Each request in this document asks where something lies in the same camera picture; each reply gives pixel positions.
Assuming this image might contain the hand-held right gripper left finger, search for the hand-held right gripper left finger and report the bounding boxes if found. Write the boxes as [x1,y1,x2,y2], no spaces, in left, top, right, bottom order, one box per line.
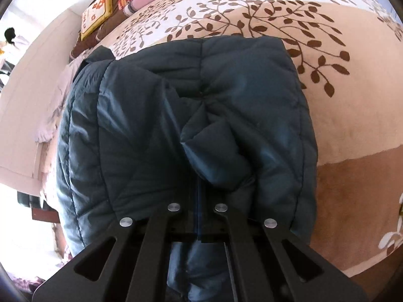
[31,203,201,302]

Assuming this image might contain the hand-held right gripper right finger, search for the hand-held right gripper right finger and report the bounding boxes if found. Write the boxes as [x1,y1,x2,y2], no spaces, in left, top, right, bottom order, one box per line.
[201,203,370,302]

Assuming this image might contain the dark teal puffer jacket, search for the dark teal puffer jacket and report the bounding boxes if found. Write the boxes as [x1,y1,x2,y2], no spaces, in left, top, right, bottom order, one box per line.
[56,35,318,302]

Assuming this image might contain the black and white hanging clothes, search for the black and white hanging clothes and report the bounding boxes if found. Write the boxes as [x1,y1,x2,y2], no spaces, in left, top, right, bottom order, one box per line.
[3,27,30,52]

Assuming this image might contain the dark furniture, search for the dark furniture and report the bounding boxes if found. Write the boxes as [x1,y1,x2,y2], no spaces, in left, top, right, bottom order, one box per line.
[17,190,61,224]

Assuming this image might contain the leaf print bed blanket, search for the leaf print bed blanket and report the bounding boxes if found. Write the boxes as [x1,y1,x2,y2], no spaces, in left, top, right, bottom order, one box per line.
[39,0,403,293]

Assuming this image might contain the lavender cloth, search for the lavender cloth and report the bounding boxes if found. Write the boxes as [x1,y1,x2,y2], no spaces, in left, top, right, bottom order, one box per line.
[34,50,92,143]

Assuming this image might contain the brown blanket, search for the brown blanket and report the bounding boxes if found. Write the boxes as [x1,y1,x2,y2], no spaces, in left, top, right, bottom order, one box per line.
[71,0,134,60]

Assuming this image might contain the black chair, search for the black chair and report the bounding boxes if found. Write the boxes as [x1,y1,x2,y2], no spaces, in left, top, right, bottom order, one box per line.
[0,61,15,92]

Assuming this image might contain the yellow flower cushion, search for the yellow flower cushion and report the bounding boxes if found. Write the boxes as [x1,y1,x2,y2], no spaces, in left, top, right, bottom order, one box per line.
[80,0,114,41]

